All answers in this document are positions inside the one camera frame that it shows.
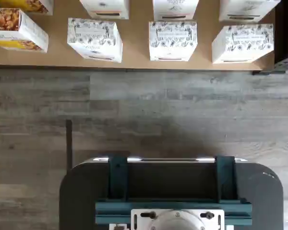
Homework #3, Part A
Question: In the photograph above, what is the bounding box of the white floral print box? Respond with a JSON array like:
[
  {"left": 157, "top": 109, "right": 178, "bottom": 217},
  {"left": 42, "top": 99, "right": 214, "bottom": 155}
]
[
  {"left": 79, "top": 0, "right": 130, "bottom": 20},
  {"left": 148, "top": 21, "right": 198, "bottom": 62},
  {"left": 218, "top": 0, "right": 281, "bottom": 23},
  {"left": 211, "top": 23, "right": 275, "bottom": 65},
  {"left": 67, "top": 17, "right": 123, "bottom": 64},
  {"left": 152, "top": 0, "right": 199, "bottom": 22}
]

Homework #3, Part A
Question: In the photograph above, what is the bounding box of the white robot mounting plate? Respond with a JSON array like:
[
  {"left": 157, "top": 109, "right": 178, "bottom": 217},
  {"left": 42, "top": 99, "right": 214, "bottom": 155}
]
[{"left": 109, "top": 208, "right": 225, "bottom": 230}]

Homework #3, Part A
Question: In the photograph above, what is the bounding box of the teal metal mounting frame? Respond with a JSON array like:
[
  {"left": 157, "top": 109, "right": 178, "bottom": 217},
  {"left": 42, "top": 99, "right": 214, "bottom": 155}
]
[{"left": 95, "top": 155, "right": 252, "bottom": 226}]

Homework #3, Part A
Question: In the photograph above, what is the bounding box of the dark rounded mobile base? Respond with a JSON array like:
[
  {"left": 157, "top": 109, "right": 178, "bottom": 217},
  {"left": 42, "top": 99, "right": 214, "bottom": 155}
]
[{"left": 59, "top": 155, "right": 285, "bottom": 230}]

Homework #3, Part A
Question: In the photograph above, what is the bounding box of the thin black floor rod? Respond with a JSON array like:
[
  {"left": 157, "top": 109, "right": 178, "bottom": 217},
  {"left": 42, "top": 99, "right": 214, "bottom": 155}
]
[{"left": 66, "top": 119, "right": 73, "bottom": 169}]

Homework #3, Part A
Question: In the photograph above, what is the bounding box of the black metal shelf frame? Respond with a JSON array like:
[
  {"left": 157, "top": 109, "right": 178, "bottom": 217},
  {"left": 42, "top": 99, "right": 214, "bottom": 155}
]
[{"left": 252, "top": 0, "right": 288, "bottom": 76}]

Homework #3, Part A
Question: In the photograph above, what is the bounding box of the yellow nut cereal box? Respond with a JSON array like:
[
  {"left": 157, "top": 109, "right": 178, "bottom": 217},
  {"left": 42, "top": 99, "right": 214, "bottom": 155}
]
[
  {"left": 0, "top": 0, "right": 54, "bottom": 16},
  {"left": 0, "top": 7, "right": 49, "bottom": 54}
]

